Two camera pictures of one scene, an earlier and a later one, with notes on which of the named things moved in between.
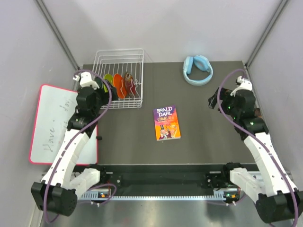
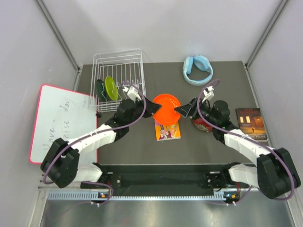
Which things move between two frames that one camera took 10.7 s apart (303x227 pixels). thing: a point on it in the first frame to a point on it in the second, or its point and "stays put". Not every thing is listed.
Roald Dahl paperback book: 166,123 stays put
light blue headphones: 201,62 stays put
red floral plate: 130,87 to 202,125
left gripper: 105,96 to 150,107
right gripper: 225,96 to 184,109
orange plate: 118,83 to 167,115
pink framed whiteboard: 55,108 stays put
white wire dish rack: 124,68 stays put
